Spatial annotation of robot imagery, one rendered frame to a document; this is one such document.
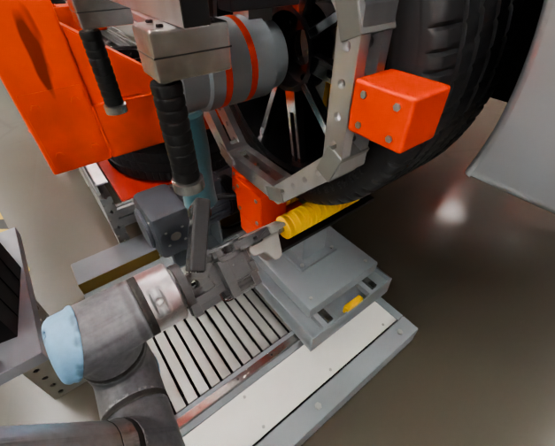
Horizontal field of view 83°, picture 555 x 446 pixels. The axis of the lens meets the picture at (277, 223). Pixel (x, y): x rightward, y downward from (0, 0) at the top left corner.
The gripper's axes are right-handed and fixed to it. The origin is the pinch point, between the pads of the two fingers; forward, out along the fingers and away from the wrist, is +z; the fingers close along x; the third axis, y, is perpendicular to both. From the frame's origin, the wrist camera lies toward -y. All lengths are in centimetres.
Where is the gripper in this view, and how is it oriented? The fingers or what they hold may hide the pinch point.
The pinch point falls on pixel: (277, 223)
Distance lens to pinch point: 56.5
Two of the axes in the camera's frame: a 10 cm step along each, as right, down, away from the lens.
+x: 4.4, -1.4, -8.8
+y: 4.2, 9.1, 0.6
